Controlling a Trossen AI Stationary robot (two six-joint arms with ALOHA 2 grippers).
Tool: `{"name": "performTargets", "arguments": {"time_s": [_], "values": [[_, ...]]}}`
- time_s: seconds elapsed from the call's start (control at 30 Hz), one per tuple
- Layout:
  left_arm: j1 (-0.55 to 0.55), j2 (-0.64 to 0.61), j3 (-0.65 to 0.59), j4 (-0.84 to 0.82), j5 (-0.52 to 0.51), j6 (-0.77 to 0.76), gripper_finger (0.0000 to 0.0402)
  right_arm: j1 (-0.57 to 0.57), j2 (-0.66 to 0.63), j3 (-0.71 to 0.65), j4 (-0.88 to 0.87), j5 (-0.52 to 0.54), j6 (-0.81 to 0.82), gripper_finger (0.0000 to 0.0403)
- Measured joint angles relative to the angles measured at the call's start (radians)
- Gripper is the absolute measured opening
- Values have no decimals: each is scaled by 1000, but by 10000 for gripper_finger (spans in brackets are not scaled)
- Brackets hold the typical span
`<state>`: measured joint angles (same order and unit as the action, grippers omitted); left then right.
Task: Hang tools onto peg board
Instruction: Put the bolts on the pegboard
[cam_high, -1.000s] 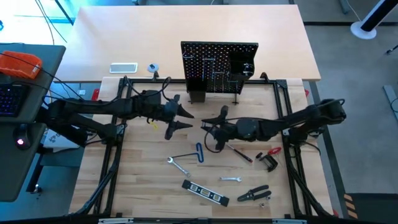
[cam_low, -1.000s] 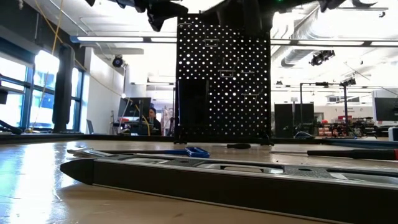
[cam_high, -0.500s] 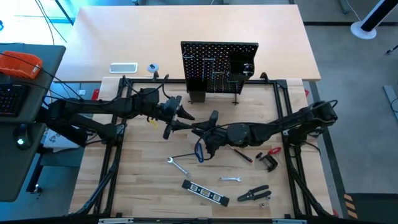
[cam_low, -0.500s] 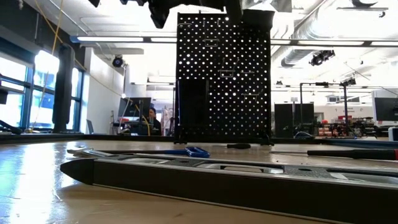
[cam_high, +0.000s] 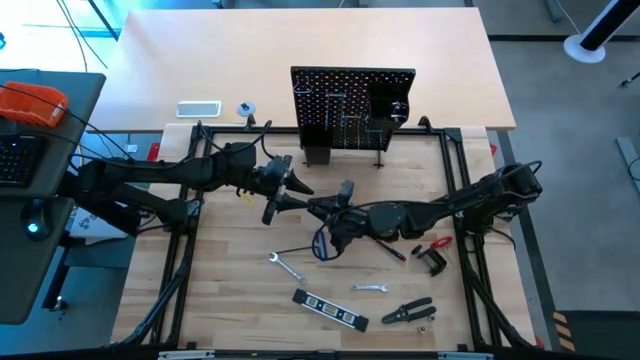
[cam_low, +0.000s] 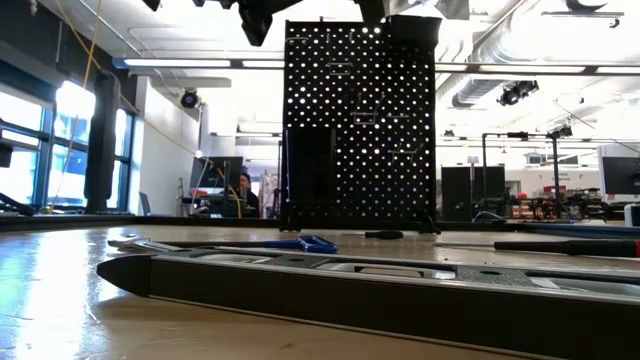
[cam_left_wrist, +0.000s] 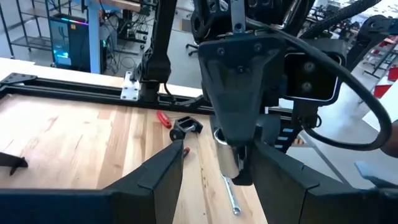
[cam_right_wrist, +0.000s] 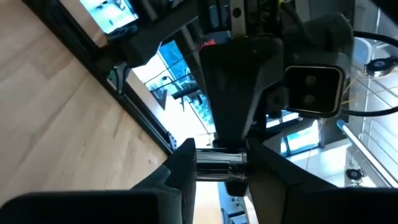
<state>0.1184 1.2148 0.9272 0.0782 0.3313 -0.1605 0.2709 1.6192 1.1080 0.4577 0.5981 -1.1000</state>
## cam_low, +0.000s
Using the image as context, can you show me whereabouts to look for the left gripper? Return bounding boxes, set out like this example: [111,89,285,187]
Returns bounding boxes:
[141,0,301,47]

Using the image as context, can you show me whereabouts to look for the short black screwdriver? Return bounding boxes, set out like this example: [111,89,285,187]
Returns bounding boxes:
[363,229,405,241]

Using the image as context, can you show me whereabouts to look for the black silver spirit level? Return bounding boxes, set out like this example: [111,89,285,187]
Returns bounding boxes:
[95,248,640,360]

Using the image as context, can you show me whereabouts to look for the short ceiling light strip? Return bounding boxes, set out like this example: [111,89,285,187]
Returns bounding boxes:
[241,59,285,70]

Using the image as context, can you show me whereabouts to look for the dark ceiling panel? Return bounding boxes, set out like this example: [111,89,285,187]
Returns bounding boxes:
[433,0,471,21]

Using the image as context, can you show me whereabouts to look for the silver double prong hook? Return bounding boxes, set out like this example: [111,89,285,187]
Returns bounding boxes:
[386,142,426,164]

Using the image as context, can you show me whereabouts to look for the black computer monitor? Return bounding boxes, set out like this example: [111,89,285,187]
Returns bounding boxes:
[601,156,640,196]
[189,155,245,197]

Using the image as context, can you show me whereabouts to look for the tall black box holder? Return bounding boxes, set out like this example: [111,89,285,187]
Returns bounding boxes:
[285,125,337,205]

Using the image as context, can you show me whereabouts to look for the black upright pillar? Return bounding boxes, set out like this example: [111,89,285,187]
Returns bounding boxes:
[83,68,122,215]

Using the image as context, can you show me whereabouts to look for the person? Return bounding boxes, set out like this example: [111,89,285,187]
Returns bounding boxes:
[237,172,261,219]

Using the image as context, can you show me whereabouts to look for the large black panel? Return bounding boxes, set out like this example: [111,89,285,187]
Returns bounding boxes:
[440,165,507,222]

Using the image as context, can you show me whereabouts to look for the black metal pegboard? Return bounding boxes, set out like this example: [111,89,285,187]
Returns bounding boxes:
[279,18,442,235]

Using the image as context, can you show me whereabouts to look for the black ceiling track fixture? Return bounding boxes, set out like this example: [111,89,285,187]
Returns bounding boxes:
[541,0,626,30]

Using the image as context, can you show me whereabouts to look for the black pipe stand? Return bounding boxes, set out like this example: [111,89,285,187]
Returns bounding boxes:
[481,130,561,221]

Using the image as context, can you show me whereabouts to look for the large blue-framed window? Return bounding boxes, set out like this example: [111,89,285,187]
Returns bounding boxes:
[0,89,137,210]

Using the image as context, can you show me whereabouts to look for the red storage boxes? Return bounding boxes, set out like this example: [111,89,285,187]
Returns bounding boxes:
[512,185,569,220]

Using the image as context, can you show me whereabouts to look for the black slanted strut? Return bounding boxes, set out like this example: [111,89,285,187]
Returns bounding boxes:
[0,191,44,218]

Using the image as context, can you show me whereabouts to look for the dark blue bar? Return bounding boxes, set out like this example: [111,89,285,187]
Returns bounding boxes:
[519,223,640,240]

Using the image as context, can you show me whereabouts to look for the silver rectangular bracket hook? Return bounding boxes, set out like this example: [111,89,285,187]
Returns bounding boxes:
[350,91,380,127]
[325,60,354,78]

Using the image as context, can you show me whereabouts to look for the yellow hanging cable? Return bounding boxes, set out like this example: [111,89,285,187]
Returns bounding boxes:
[49,0,104,204]

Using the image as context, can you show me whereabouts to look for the silver ventilation duct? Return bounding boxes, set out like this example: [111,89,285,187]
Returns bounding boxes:
[451,74,506,110]

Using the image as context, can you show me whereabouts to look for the black aluminium rig frame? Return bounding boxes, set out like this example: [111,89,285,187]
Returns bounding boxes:
[0,212,640,234]

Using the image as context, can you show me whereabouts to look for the small black camera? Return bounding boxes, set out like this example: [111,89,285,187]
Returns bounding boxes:
[546,124,574,141]

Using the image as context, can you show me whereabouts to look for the grey coiled cable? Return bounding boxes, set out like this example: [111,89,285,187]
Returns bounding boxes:
[472,209,509,224]

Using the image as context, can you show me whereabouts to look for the blue-handled hex key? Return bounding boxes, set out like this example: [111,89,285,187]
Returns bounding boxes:
[149,234,340,257]

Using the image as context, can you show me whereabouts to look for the black-handled screwdriver red cap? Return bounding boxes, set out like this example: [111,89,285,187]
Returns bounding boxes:
[432,239,640,260]

